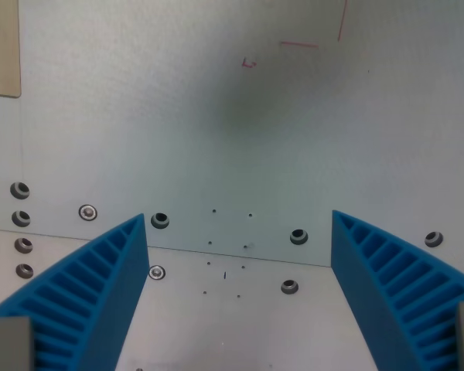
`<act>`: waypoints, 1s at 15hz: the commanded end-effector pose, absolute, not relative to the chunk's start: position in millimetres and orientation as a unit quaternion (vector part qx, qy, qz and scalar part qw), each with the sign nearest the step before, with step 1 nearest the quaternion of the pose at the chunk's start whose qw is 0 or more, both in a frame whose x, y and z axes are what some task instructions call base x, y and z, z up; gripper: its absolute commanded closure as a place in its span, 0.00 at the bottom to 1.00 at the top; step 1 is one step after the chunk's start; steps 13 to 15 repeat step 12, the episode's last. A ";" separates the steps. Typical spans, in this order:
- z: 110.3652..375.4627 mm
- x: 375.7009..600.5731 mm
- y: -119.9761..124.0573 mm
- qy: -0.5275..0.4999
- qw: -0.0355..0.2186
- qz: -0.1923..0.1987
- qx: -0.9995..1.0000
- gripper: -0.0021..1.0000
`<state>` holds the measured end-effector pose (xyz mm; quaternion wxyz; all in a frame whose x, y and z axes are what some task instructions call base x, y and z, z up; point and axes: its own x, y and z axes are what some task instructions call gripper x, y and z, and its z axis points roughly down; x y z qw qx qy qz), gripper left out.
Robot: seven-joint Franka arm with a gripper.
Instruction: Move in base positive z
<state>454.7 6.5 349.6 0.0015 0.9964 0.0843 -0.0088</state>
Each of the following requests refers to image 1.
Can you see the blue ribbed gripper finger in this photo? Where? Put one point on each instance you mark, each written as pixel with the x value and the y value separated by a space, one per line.
pixel 375 286
pixel 89 286

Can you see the silver hex socket screw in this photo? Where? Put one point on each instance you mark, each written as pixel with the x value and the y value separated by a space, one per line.
pixel 88 212
pixel 157 272

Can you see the light wooden board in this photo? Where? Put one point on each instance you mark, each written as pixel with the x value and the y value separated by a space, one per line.
pixel 2 46

